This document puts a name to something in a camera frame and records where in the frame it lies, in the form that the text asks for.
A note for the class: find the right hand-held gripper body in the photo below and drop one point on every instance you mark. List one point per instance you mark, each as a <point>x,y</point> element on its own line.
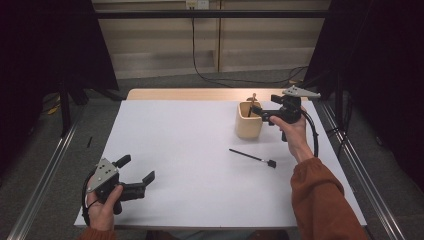
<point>290,108</point>

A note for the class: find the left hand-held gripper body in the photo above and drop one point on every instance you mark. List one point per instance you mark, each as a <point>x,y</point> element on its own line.
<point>105,176</point>

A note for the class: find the orange-tipped grey makeup brush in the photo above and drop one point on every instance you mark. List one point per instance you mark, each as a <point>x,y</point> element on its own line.
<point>253,98</point>

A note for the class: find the beige square cup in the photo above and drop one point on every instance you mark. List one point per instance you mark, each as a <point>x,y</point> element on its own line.
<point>248,128</point>

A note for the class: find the small black makeup brush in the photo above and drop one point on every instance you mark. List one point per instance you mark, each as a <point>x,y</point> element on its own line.
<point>248,156</point>

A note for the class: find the person's right hand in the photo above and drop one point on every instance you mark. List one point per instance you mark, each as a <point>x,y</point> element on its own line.
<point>296,140</point>

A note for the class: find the person's left hand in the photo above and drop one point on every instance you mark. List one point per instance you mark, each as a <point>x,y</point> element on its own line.
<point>101,215</point>

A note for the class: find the small black stick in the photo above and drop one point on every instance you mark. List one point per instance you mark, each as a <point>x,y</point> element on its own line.
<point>89,142</point>

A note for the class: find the white table mat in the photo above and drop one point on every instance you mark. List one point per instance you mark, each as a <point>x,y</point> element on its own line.
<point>186,150</point>

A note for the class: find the black metal stand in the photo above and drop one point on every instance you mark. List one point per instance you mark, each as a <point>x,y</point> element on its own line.
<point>65,110</point>

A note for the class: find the black curtain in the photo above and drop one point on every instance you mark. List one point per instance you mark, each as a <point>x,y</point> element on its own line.
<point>383,66</point>
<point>40,50</point>

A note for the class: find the aluminium floor rail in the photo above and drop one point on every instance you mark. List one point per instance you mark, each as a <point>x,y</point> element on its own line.
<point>363,173</point>
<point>43,180</point>

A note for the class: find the white wall socket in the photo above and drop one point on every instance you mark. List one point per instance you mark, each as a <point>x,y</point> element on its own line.
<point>197,4</point>

